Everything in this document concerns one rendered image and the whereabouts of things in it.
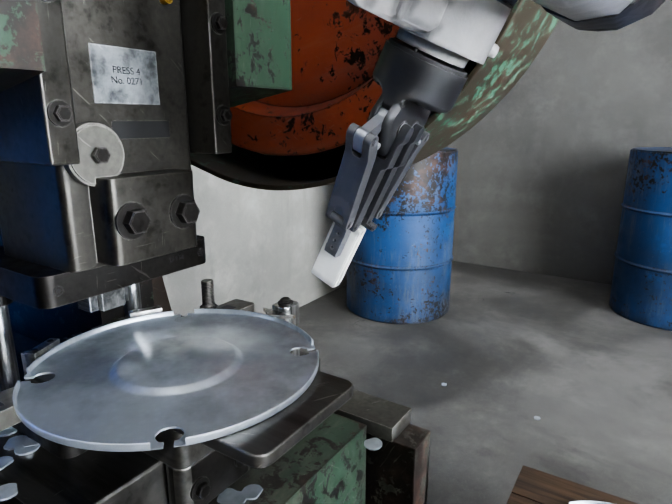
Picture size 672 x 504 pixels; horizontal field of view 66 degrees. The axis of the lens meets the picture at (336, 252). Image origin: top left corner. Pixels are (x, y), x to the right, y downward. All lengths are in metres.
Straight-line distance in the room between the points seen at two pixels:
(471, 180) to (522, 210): 0.41
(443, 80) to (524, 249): 3.40
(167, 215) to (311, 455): 0.32
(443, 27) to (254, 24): 0.25
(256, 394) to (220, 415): 0.04
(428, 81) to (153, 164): 0.29
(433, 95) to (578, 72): 3.25
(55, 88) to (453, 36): 0.31
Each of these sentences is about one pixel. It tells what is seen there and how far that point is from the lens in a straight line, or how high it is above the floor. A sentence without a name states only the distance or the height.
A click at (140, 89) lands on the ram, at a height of 1.05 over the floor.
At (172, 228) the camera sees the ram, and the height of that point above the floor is 0.92.
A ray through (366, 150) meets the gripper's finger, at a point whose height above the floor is 1.00.
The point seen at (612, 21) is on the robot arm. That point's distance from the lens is 0.42.
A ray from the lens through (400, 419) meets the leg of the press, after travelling 0.72.
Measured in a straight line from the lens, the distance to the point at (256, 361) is 0.55.
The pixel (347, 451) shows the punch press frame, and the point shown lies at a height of 0.63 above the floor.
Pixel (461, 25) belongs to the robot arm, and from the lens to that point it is 0.42.
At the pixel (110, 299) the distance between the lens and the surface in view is 0.62.
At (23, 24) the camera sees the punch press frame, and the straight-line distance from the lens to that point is 0.45.
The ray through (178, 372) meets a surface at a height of 0.79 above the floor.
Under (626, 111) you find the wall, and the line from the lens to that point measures 3.63.
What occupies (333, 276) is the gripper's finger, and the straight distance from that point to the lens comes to 0.52.
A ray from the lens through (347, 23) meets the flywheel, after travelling 0.82.
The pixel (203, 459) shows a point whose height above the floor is 0.70.
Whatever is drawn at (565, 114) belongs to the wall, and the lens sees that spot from 3.67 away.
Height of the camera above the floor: 1.02
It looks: 14 degrees down
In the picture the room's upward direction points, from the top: straight up
